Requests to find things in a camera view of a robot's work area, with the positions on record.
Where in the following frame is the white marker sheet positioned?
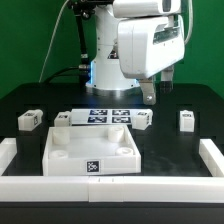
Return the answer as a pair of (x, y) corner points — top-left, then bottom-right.
(72, 109), (138, 125)

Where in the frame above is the white square tabletop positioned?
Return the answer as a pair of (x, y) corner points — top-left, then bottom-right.
(42, 125), (141, 176)

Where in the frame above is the white U-shaped fence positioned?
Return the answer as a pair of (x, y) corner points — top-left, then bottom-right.
(0, 138), (224, 203)

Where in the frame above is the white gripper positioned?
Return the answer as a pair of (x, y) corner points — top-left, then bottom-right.
(117, 15), (185, 105)

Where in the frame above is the white cable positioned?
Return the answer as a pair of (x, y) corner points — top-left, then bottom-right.
(38, 0), (72, 84)

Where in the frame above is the black cable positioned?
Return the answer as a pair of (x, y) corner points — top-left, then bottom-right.
(43, 65), (91, 84)

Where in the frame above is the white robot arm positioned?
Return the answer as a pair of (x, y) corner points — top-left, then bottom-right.
(86, 0), (193, 105)

